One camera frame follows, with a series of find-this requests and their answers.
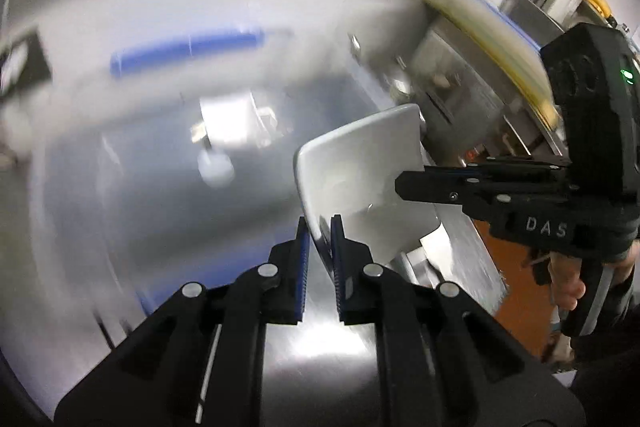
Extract clear plastic bin blue handles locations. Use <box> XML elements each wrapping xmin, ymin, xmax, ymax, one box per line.
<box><xmin>27</xmin><ymin>27</ymin><xmax>383</xmax><ymax>329</ymax></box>

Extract yellow cutting board stack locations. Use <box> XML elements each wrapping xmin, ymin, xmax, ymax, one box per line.
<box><xmin>423</xmin><ymin>0</ymin><xmax>560</xmax><ymax>130</ymax></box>

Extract white ceramic soup spoon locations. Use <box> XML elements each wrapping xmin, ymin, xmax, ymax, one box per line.
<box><xmin>294</xmin><ymin>104</ymin><xmax>442</xmax><ymax>265</ymax></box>

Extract stainless kitchen equipment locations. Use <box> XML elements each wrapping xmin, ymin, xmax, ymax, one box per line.
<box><xmin>385</xmin><ymin>0</ymin><xmax>566</xmax><ymax>166</ymax></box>

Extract person's right hand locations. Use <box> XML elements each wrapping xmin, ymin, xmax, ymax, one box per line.
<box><xmin>546</xmin><ymin>241</ymin><xmax>640</xmax><ymax>313</ymax></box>

